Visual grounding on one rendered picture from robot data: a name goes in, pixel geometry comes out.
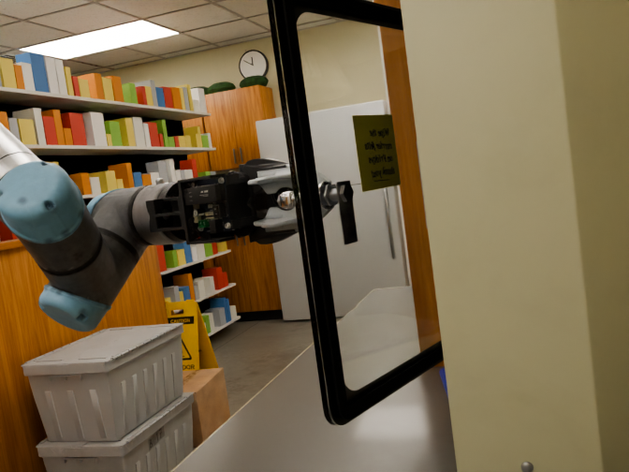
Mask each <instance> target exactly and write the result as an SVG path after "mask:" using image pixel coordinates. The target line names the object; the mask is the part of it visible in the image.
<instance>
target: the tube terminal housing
mask: <svg viewBox="0 0 629 472"><path fill-rule="evenodd" d="M400 2H401V10H402V25H403V32H404V40H405V48H406V56H407V64H408V71H409V79H410V86H411V95H412V102H413V110H414V117H415V125H416V133H417V148H418V155H419V164H420V171H421V179H422V186H423V194H424V202H425V210H426V217H427V225H428V232H429V241H430V249H431V256H432V271H433V279H434V286H435V294H436V301H437V310H438V317H439V325H440V333H441V340H442V349H443V356H444V364H445V371H446V386H447V394H448V401H449V409H450V418H451V425H452V433H453V440H454V448H455V456H456V464H457V471H458V472H629V0H400Z"/></svg>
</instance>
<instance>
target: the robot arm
mask: <svg viewBox="0 0 629 472"><path fill-rule="evenodd" d="M239 168H240V172H237V171H230V172H229V173H228V174H227V175H226V174H215V175H208V176H202V177H197V178H190V179H184V180H179V181H177V182H169V183H164V179H163V178H158V179H156V180H155V182H156V184H150V185H145V186H138V187H132V188H118V189H114V190H111V191H109V192H107V193H104V194H101V195H98V196H96V197H95V198H93V199H92V200H91V201H90V202H89V204H88V205H87V207H86V205H85V203H84V200H83V197H82V194H81V192H80V190H79V188H78V186H77V185H76V184H75V183H74V182H73V181H72V180H71V179H70V177H69V176H68V174H67V173H66V171H65V170H64V169H62V168H61V167H60V166H58V165H56V164H54V163H47V162H44V161H41V160H40V159H39V158H38V157H37V156H36V155H34V154H33V153H32V152H31V151H30V150H29V149H28V148H27V147H26V146H25V145H24V144H23V143H22V142H20V141H19V140H18V139H17V138H16V137H15V136H14V135H13V134H12V133H11V132H10V131H9V130H7V129H6V128H5V127H4V126H3V125H2V124H1V123H0V220H1V221H2V222H3V223H4V224H5V225H6V226H7V227H8V228H9V229H10V231H11V232H12V233H13V234H14V235H15V236H16V237H17V238H18V239H19V240H20V241H21V243H22V244H23V245H24V247H25V248H26V249H27V251H28V252H29V253H30V255H31V256H32V258H33V259H34V260H35V262H36V263H37V265H38V267H39V268H40V269H41V271H42V272H43V273H44V274H45V275H46V277H47V278H48V279H49V281H50V282H49V284H48V285H45V286H44V290H43V292H42V293H41V295H40V297H39V301H38V304H39V307H40V308H41V310H42V311H43V312H44V313H45V314H46V315H47V316H49V317H50V318H52V319H53V320H55V321H56V322H58V323H60V324H62V325H64V326H66V327H68V328H69V329H72V330H75V331H79V332H89V331H92V330H94V329H95V328H96V327H97V325H98V324H99V322H100V321H101V320H102V318H103V317H104V316H105V315H106V313H107V312H108V310H110V309H111V307H112V306H111V305H112V303H113V302H114V300H115V299H116V297H117V295H118V294H119V292H120V291H121V289H122V287H123V286H124V283H125V282H126V280H127V279H128V277H129V275H130V274H131V273H132V272H133V270H134V268H135V267H136V265H137V263H138V261H139V260H140V258H141V256H142V255H143V253H144V251H145V250H146V248H147V247H148V246H149V245H163V244H176V243H185V242H186V243H187V244H199V243H221V242H225V241H230V240H235V236H234V234H235V235H236V236H237V237H238V238H241V237H245V236H248V235H249V239H250V243H253V242H257V243H259V244H270V243H278V242H281V241H283V240H285V239H287V238H289V237H291V236H293V235H294V234H296V233H298V232H299V229H298V222H297V216H296V208H288V209H285V208H282V207H280V206H279V204H278V202H277V200H278V196H279V195H280V194H282V193H283V192H288V191H293V188H292V181H291V174H290V167H289V163H288V162H285V161H281V160H278V159H274V158H257V159H252V160H249V161H247V162H246V163H245V164H240V165H239ZM233 236H234V237H233ZM198 237H200V239H198Z"/></svg>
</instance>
